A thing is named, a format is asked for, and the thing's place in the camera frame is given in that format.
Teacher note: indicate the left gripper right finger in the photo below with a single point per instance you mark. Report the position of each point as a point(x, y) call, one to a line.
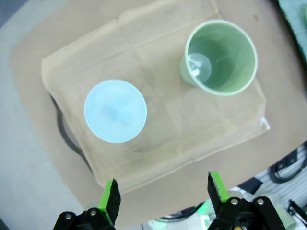
point(223, 203)

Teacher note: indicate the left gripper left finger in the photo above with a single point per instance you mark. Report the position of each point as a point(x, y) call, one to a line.
point(112, 206)

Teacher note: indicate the light blue bowl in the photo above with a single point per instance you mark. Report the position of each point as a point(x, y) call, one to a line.
point(115, 111)

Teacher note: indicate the beige cloth mat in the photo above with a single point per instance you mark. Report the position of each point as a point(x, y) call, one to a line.
point(156, 72)

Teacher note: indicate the pale green tall cup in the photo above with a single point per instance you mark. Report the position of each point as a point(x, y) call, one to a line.
point(216, 60)

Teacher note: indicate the blue-grey cloth mat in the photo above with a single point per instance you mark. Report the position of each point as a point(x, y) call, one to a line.
point(297, 19)

